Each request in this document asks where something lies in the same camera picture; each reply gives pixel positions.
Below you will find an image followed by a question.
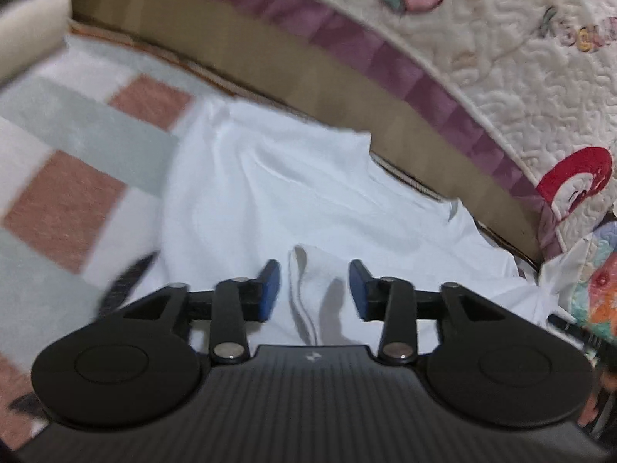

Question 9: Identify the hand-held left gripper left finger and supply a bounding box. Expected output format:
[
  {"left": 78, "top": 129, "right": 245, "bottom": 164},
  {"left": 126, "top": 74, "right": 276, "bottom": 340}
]
[{"left": 123, "top": 259, "right": 281, "bottom": 365}]

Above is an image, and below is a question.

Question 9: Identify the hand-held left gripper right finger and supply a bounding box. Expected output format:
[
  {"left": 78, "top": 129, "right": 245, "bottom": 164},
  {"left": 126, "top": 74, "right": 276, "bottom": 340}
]
[{"left": 348, "top": 259, "right": 503, "bottom": 365}]

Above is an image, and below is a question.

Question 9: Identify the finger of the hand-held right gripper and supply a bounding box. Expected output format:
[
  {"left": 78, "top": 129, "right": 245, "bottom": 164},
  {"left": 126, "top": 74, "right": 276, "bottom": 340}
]
[{"left": 546, "top": 313, "right": 591, "bottom": 343}]

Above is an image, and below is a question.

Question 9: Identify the white t-shirt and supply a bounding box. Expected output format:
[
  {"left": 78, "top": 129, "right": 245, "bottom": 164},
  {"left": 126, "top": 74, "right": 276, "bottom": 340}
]
[{"left": 159, "top": 96, "right": 550, "bottom": 348}]

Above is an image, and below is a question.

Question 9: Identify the colourful patterned blanket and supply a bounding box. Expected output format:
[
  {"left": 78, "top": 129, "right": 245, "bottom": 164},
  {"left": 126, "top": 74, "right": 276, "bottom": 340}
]
[{"left": 540, "top": 217, "right": 617, "bottom": 348}]

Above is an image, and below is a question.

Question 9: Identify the checkered floor mat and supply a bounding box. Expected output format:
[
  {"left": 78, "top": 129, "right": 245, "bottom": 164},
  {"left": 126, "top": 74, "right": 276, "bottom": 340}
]
[{"left": 0, "top": 29, "right": 232, "bottom": 449}]

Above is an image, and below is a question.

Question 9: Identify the cream pillow roll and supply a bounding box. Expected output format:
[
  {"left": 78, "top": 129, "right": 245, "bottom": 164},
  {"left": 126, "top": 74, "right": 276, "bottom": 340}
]
[{"left": 0, "top": 0, "right": 73, "bottom": 90}]

